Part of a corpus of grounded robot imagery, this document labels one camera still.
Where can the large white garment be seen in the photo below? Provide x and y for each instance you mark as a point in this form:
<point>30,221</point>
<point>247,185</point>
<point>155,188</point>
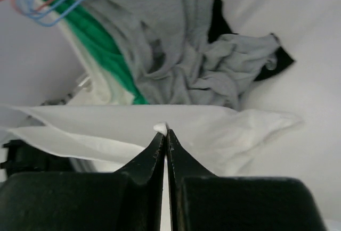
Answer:
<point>90,71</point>

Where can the black garment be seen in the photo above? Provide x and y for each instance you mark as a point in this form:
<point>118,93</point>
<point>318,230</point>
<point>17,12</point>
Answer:
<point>220,26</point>

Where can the white tank top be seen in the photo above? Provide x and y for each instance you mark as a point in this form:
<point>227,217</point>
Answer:
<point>221,139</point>

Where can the green garment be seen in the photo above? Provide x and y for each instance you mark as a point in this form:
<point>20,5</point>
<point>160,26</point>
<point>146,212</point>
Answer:
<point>96,36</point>

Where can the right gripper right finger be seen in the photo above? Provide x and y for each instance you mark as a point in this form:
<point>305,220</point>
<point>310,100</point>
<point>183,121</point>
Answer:
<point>201,200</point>

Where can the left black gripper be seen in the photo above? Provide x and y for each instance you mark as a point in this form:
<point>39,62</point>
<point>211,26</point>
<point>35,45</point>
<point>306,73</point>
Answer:
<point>22,157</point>

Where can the gray tank top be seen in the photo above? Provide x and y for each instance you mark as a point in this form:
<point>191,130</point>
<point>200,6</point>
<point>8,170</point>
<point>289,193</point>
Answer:
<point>165,45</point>

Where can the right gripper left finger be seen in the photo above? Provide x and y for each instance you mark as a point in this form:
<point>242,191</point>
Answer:
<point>127,199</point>

